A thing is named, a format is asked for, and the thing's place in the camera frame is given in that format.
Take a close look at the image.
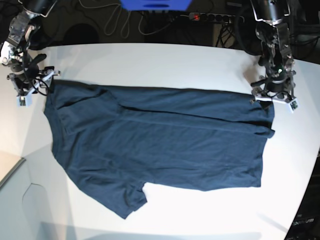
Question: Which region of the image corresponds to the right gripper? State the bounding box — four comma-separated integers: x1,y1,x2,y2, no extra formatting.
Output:
7,53,54,97

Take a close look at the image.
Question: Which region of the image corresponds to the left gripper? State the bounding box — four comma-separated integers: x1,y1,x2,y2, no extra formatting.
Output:
251,76,296,111

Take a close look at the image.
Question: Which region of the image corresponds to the dark blue t-shirt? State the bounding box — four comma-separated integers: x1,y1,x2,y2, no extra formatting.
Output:
44,80,275,219

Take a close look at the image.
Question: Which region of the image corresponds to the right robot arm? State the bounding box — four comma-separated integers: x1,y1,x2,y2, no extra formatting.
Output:
0,0,60,99

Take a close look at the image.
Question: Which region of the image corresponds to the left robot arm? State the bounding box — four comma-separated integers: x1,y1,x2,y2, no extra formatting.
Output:
251,0,299,112

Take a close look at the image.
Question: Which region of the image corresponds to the black power strip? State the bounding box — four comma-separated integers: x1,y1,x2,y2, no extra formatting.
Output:
188,12,236,24

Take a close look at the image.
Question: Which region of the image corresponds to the blue plastic box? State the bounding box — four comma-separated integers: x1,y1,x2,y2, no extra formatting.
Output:
120,0,192,11

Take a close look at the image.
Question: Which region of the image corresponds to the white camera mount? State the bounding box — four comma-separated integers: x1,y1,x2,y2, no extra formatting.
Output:
249,72,300,114
16,66,61,107

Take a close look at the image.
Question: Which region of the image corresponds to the grey looped cable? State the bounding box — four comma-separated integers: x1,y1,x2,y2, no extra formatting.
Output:
77,0,173,39

